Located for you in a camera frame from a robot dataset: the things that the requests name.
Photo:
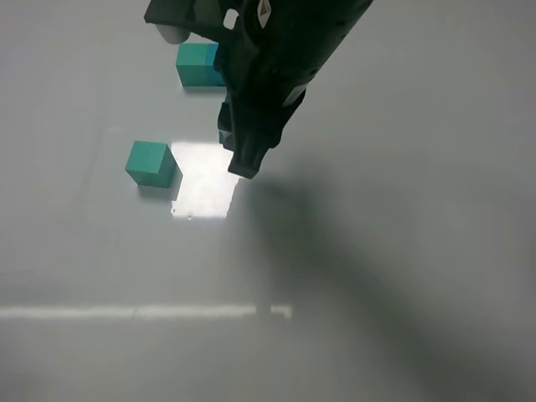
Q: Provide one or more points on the green template cube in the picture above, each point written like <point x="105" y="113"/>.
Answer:
<point x="191" y="66"/>

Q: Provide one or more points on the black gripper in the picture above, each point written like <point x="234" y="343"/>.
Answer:
<point x="265" y="84"/>

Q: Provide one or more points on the green loose cube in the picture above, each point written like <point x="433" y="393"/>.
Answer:
<point x="151" y="164"/>

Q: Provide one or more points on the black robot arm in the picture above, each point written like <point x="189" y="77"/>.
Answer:
<point x="326" y="22"/>

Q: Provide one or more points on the blue template cube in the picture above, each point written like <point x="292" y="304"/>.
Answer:
<point x="214" y="77"/>

